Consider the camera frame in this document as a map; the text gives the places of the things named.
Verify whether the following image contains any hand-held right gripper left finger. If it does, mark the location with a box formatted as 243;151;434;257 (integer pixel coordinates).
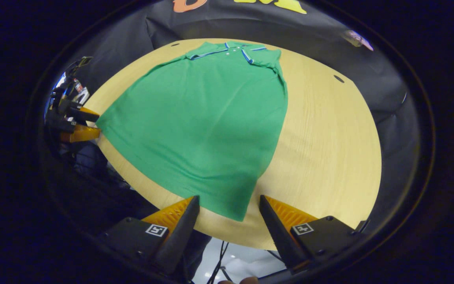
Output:
99;195;201;276

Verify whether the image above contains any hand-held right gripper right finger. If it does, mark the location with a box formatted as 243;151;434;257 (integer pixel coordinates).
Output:
259;194;361;272

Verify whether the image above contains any green T-shirt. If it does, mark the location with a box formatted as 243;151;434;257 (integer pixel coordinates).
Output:
95;41;289;222

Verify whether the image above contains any person's dark clothing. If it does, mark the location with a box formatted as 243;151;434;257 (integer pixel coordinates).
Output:
60;140;164;221

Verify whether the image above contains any black backdrop cloth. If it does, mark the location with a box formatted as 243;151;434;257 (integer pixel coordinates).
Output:
54;0;422;233

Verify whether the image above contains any black cable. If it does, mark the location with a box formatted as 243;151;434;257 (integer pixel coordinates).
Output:
207;241;229;284

